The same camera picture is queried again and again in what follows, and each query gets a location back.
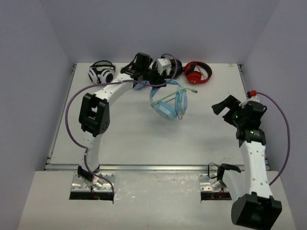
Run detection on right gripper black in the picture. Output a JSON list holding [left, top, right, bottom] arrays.
[[212, 95, 246, 127]]

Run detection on light blue headphones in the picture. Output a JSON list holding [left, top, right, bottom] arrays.
[[149, 80, 190, 120]]

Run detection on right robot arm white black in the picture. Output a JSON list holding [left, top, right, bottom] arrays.
[[212, 94, 282, 230]]

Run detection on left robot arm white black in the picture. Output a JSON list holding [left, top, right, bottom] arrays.
[[78, 53, 171, 183]]

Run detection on pink blue cat-ear headphones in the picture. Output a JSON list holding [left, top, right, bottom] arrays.
[[133, 80, 150, 90]]

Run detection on red black headphones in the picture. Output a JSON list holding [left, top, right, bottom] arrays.
[[183, 61, 213, 84]]

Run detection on white black headphones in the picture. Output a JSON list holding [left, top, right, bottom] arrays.
[[88, 60, 116, 84]]

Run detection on black headset with microphone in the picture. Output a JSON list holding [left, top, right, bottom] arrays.
[[165, 58, 183, 80]]

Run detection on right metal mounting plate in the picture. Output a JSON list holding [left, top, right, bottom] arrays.
[[199, 173, 228, 193]]

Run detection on metal mounting plate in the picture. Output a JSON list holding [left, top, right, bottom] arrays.
[[71, 172, 116, 192], [199, 173, 228, 193]]

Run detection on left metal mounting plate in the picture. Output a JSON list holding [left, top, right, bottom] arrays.
[[71, 172, 116, 192]]

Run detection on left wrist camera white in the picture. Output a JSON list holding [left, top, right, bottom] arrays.
[[156, 58, 172, 73]]

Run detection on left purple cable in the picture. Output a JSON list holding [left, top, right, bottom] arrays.
[[65, 53, 178, 192]]

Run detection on purple cable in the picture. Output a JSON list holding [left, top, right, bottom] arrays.
[[65, 53, 178, 192], [258, 92, 291, 186]]

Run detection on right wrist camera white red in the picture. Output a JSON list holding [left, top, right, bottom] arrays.
[[239, 90, 260, 108]]

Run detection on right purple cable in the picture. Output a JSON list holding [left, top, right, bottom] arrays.
[[258, 92, 291, 186]]

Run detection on aluminium table edge rail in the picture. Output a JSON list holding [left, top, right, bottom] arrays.
[[45, 163, 271, 172]]

